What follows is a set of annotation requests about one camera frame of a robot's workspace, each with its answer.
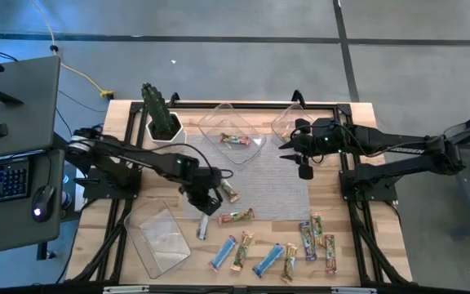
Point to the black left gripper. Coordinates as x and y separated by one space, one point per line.
202 183

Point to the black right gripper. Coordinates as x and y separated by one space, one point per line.
320 141

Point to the silver white granola bar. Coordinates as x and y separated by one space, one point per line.
202 228

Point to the red green granola bar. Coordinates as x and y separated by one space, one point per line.
235 139
330 254
236 216

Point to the blue granola bar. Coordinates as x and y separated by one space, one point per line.
267 261
223 253

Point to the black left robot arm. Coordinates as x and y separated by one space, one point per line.
149 157

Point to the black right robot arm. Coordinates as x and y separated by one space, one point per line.
402 143

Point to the brown red granola bar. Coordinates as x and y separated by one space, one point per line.
231 192

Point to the purple granola bar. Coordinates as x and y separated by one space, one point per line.
307 241

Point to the clear plastic bin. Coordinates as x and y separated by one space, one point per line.
227 120
288 118
157 241

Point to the grey woven placemat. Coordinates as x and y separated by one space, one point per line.
267 183

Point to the white faceted plant pot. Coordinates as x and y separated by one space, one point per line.
174 143

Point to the green cactus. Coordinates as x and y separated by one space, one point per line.
157 110

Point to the black computer mouse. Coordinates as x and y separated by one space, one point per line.
42 203

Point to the grey desk shelf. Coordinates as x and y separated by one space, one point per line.
27 118

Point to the dark grey desk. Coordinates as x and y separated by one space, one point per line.
6 232

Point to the black wedge part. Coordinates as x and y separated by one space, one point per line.
7 98

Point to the black frame hook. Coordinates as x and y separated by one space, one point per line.
298 98
174 99

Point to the white metal bracket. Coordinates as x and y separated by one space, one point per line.
353 290
125 290

